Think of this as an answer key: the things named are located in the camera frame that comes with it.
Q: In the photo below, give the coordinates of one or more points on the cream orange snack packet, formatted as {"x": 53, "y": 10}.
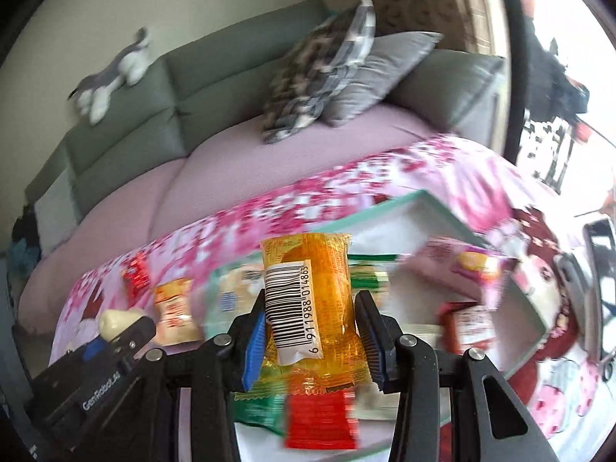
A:
{"x": 175, "y": 308}

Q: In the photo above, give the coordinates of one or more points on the purple pink snack packet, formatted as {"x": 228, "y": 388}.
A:
{"x": 474, "y": 264}

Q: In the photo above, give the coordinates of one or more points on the black door frame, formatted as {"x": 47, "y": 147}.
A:
{"x": 517, "y": 57}

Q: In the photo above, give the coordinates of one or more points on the parked bicycles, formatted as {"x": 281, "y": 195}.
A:
{"x": 553, "y": 82}

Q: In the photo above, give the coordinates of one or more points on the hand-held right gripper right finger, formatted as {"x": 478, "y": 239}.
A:
{"x": 370, "y": 341}

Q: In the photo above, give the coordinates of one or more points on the teal shallow cardboard box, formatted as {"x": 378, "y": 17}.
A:
{"x": 409, "y": 224}

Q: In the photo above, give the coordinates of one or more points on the beige patterned curtain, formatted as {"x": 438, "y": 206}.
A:
{"x": 433, "y": 0}

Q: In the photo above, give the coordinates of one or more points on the grey pillow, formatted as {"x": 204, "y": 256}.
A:
{"x": 385, "y": 72}

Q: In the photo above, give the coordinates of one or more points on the red foil snack packet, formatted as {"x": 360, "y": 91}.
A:
{"x": 136, "y": 274}

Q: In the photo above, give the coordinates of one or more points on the orange bread packet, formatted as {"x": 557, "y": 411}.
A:
{"x": 308, "y": 288}

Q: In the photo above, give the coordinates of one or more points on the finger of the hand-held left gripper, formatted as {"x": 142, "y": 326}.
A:
{"x": 96, "y": 348}
{"x": 137, "y": 329}

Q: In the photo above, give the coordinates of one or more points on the pale green pillow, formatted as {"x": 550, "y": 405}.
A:
{"x": 53, "y": 211}

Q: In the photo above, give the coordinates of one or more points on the teal cloth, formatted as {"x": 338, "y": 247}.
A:
{"x": 24, "y": 257}

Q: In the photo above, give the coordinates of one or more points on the dark green snack packet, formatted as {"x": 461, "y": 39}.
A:
{"x": 262, "y": 409}

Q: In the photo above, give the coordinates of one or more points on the grey white plush dog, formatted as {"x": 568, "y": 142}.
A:
{"x": 120, "y": 67}

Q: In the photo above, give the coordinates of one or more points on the dark clothes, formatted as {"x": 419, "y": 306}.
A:
{"x": 24, "y": 226}

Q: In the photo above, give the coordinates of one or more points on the grey green sofa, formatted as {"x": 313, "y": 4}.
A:
{"x": 216, "y": 72}

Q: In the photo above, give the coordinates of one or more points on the white packet with green stripes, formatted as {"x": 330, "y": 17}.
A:
{"x": 370, "y": 279}

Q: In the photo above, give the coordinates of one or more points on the white green snack packet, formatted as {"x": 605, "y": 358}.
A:
{"x": 236, "y": 293}

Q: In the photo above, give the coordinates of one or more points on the plain red snack packet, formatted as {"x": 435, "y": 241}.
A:
{"x": 320, "y": 418}

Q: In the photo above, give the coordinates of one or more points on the black white patterned pillow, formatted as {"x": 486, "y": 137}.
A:
{"x": 313, "y": 72}

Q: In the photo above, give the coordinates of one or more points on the red white snack packet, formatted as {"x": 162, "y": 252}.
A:
{"x": 469, "y": 325}

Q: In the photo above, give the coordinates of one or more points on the grey metal stand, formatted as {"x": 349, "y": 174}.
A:
{"x": 572, "y": 293}

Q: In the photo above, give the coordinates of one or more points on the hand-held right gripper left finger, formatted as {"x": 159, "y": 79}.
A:
{"x": 252, "y": 341}

